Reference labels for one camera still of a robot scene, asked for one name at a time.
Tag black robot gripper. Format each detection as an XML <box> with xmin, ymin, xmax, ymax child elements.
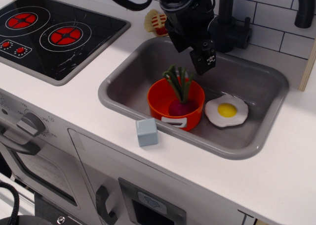
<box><xmin>163</xmin><ymin>4</ymin><xmax>216</xmax><ymax>75</ymax></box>

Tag purple toy beet green leaves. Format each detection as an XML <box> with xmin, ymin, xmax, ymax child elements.
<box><xmin>162</xmin><ymin>65</ymin><xmax>197</xmax><ymax>116</ymax></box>

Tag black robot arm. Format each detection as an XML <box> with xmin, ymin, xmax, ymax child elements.
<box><xmin>159</xmin><ymin>0</ymin><xmax>216</xmax><ymax>75</ymax></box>

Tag orange toy pot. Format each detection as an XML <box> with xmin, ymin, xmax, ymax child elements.
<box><xmin>147</xmin><ymin>78</ymin><xmax>205</xmax><ymax>131</ymax></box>

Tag black toy faucet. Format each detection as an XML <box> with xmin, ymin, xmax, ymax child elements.
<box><xmin>208</xmin><ymin>0</ymin><xmax>316</xmax><ymax>53</ymax></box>

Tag toy pie slice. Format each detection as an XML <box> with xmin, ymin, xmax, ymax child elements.
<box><xmin>144</xmin><ymin>9</ymin><xmax>168</xmax><ymax>37</ymax></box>

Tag toy fried egg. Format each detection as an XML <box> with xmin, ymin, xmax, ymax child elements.
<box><xmin>204</xmin><ymin>94</ymin><xmax>249</xmax><ymax>128</ymax></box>

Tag light blue wooden cube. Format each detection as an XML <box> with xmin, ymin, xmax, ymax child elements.
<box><xmin>136</xmin><ymin>118</ymin><xmax>158</xmax><ymax>147</ymax></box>

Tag wooden side panel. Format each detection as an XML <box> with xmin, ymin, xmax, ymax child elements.
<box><xmin>298</xmin><ymin>40</ymin><xmax>316</xmax><ymax>91</ymax></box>

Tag black toy stove top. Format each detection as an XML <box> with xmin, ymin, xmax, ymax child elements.
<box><xmin>0</xmin><ymin>0</ymin><xmax>130</xmax><ymax>86</ymax></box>

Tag grey oven knob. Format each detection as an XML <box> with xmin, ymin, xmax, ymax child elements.
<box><xmin>16</xmin><ymin>112</ymin><xmax>45</xmax><ymax>137</ymax></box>

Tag toy oven door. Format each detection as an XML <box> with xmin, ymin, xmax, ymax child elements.
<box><xmin>0</xmin><ymin>137</ymin><xmax>101</xmax><ymax>225</ymax></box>

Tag dark grey cabinet handle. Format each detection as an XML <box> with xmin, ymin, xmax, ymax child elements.
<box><xmin>95</xmin><ymin>185</ymin><xmax>118</xmax><ymax>225</ymax></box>

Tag grey oven door handle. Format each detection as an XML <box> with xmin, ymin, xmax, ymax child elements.
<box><xmin>0</xmin><ymin>126</ymin><xmax>41</xmax><ymax>155</ymax></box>

